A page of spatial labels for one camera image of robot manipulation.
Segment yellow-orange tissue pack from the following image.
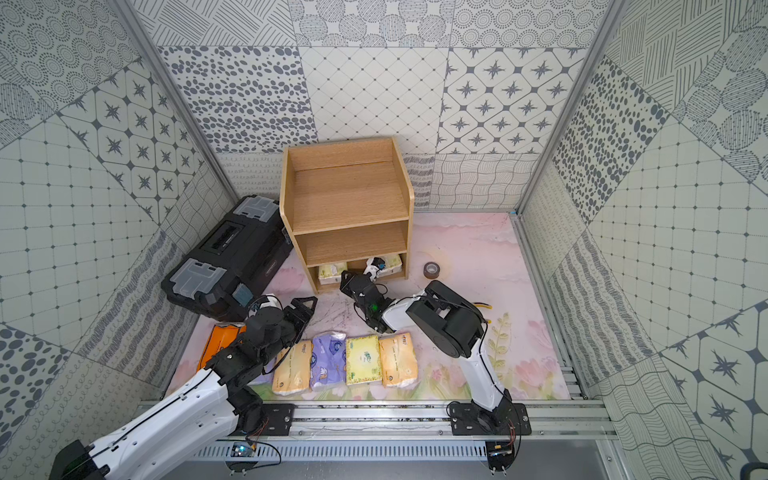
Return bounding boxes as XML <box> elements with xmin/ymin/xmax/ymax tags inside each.
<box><xmin>272</xmin><ymin>340</ymin><xmax>313</xmax><ymax>396</ymax></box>

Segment orange tissue pack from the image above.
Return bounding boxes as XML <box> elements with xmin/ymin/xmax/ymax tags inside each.
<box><xmin>198</xmin><ymin>324</ymin><xmax>246</xmax><ymax>370</ymax></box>

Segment green tissue pack shelf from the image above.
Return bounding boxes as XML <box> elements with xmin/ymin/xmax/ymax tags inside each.
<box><xmin>345</xmin><ymin>335</ymin><xmax>382</xmax><ymax>386</ymax></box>

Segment small purple tissue pack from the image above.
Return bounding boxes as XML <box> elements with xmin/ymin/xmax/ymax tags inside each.
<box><xmin>310</xmin><ymin>331</ymin><xmax>347</xmax><ymax>391</ymax></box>

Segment yellow tissue pack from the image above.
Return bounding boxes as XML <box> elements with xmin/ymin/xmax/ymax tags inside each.
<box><xmin>379</xmin><ymin>332</ymin><xmax>418</xmax><ymax>388</ymax></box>

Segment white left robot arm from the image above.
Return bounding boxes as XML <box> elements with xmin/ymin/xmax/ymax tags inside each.
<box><xmin>49</xmin><ymin>295</ymin><xmax>318</xmax><ymax>479</ymax></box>

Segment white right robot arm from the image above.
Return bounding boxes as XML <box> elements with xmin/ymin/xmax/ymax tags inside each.
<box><xmin>340</xmin><ymin>270</ymin><xmax>513</xmax><ymax>414</ymax></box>

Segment wooden three-tier shelf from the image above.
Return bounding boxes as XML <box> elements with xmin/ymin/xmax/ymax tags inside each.
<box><xmin>279</xmin><ymin>137</ymin><xmax>415</xmax><ymax>293</ymax></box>

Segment grey tape roll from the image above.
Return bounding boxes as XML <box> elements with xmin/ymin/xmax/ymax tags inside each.
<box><xmin>422</xmin><ymin>261</ymin><xmax>441</xmax><ymax>280</ymax></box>

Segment black plastic toolbox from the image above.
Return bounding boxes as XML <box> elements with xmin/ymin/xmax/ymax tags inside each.
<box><xmin>161</xmin><ymin>195</ymin><xmax>293</xmax><ymax>323</ymax></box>

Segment green circuit board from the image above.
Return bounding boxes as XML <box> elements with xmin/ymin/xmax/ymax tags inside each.
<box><xmin>228</xmin><ymin>442</ymin><xmax>256</xmax><ymax>462</ymax></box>

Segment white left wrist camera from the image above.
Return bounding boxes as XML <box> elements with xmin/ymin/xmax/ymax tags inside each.
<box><xmin>249</xmin><ymin>294</ymin><xmax>283</xmax><ymax>314</ymax></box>

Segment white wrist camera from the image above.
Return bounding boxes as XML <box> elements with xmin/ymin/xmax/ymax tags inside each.
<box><xmin>249</xmin><ymin>294</ymin><xmax>283</xmax><ymax>314</ymax></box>
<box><xmin>364</xmin><ymin>257</ymin><xmax>386</xmax><ymax>281</ymax></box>

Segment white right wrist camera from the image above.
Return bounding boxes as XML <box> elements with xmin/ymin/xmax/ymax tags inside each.
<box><xmin>364</xmin><ymin>257</ymin><xmax>386</xmax><ymax>281</ymax></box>

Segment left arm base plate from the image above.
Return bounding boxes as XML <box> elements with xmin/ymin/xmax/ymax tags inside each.
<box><xmin>237</xmin><ymin>403</ymin><xmax>296</xmax><ymax>437</ymax></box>

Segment yellow-handled pliers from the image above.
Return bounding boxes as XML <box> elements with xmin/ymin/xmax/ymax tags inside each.
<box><xmin>473</xmin><ymin>302</ymin><xmax>493</xmax><ymax>324</ymax></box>

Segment white slotted cable duct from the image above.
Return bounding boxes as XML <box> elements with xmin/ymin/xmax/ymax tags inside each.
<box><xmin>191</xmin><ymin>439</ymin><xmax>486</xmax><ymax>462</ymax></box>

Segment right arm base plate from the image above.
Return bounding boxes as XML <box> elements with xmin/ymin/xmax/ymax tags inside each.
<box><xmin>446</xmin><ymin>400</ymin><xmax>532</xmax><ymax>436</ymax></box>

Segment aluminium mounting rail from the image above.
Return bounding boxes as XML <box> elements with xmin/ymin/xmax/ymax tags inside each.
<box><xmin>137</xmin><ymin>400</ymin><xmax>619</xmax><ymax>442</ymax></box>

